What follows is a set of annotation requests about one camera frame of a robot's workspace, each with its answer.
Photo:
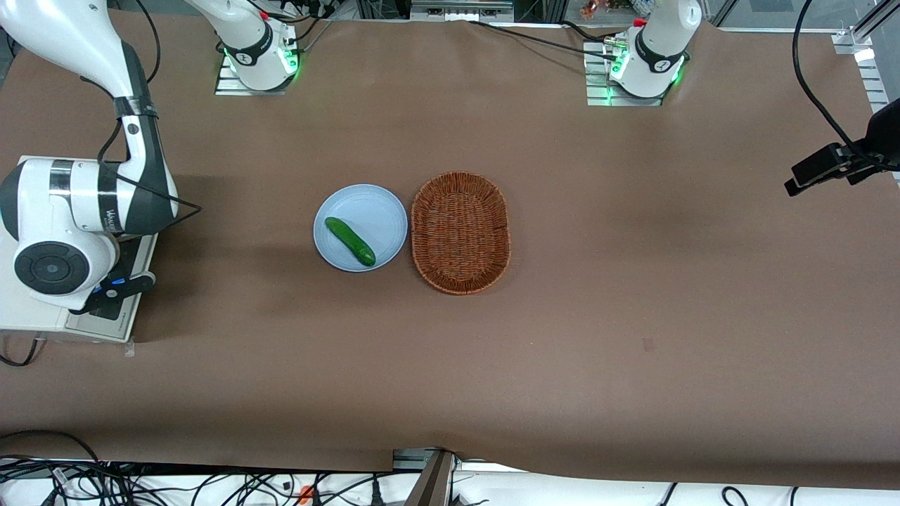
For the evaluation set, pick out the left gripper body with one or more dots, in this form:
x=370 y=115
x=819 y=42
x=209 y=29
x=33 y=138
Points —
x=883 y=131

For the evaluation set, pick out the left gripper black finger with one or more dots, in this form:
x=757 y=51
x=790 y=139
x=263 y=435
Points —
x=819 y=163
x=792 y=187

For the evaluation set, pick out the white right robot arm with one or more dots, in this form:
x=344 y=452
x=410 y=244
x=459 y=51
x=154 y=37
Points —
x=70 y=204

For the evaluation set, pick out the white toaster oven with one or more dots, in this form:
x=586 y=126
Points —
x=28 y=316

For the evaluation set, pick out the green cucumber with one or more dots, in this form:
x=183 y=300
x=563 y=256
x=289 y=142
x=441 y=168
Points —
x=349 y=241

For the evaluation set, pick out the light blue plate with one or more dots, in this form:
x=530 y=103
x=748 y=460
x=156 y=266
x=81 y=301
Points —
x=369 y=211

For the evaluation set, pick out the brown wicker basket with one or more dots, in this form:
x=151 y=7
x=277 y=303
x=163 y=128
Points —
x=460 y=232

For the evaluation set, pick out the brown table cover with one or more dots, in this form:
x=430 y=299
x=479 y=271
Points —
x=492 y=365

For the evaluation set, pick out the aluminium corner frame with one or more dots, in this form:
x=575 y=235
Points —
x=868 y=63

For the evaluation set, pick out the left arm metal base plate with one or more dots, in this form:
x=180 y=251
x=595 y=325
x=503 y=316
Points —
x=598 y=88

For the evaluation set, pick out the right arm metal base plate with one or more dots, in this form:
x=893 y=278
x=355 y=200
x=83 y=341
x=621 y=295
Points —
x=228 y=84

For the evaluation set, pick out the aluminium frame profile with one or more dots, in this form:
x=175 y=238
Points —
x=432 y=481

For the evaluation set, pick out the aluminium frame bar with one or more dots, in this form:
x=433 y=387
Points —
x=460 y=10

